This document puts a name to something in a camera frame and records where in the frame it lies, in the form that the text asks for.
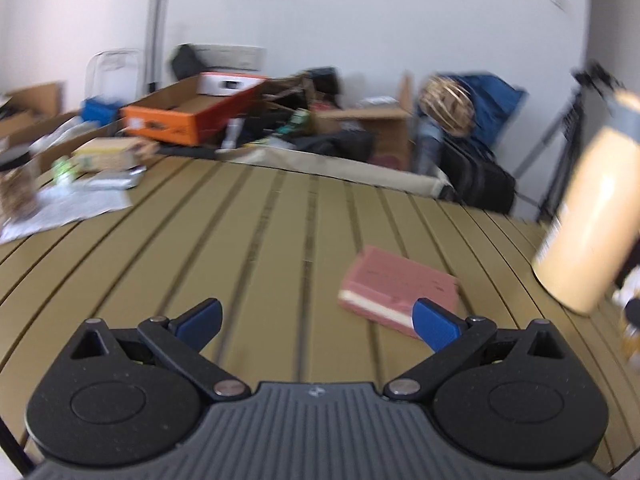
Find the silver foil packet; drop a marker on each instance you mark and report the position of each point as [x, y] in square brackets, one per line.
[110, 179]

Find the blue bag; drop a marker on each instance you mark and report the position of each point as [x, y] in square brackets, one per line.
[500, 105]

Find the yellow thermos jug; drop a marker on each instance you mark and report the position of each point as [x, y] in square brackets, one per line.
[585, 220]

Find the woven rattan ball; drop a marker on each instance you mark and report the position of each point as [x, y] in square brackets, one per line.
[445, 105]

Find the orange cardboard box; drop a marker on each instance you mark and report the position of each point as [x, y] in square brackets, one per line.
[160, 125]

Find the tan folding table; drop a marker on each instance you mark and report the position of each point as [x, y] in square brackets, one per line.
[225, 240]

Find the black cloth bag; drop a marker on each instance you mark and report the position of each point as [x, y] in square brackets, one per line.
[335, 145]

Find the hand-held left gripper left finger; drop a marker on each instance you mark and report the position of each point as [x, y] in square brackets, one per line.
[200, 320]

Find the yellow paper box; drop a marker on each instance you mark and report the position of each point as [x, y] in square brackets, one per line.
[115, 152]

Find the clear snack jar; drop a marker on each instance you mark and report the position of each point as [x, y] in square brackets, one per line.
[17, 190]

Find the white wall sockets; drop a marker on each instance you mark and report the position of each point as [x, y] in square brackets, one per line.
[230, 56]

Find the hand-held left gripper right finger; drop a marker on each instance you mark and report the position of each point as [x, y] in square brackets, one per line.
[435, 325]

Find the black camera tripod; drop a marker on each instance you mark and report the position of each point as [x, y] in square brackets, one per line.
[565, 125]

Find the open brown cardboard box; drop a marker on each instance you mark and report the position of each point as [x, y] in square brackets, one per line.
[380, 125]

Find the blue plastic box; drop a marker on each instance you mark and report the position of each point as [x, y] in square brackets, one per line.
[102, 110]

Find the green packet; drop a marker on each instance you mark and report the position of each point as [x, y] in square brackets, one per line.
[64, 170]

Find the pink sponge block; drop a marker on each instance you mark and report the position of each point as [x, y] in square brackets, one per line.
[395, 280]

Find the black pouch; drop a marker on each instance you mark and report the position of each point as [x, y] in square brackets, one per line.
[322, 80]

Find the white plastic sheet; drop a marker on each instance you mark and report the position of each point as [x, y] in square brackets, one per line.
[65, 215]

